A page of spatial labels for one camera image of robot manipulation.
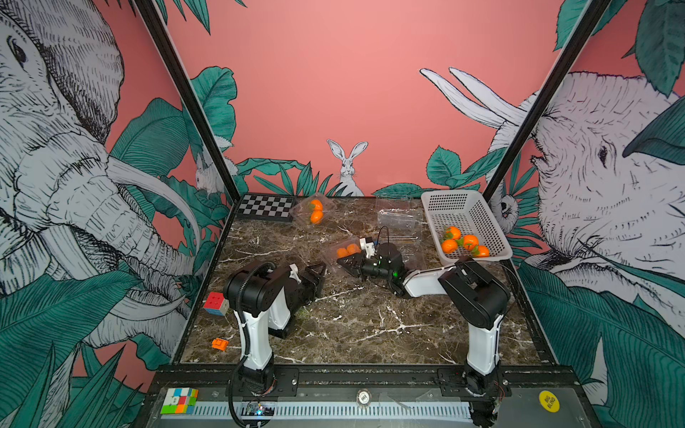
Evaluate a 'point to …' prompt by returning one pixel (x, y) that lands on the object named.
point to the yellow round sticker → (549, 401)
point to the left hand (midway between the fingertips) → (329, 270)
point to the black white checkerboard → (267, 207)
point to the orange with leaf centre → (470, 242)
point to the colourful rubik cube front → (182, 400)
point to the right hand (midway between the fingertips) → (336, 261)
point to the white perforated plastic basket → (444, 209)
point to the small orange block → (219, 343)
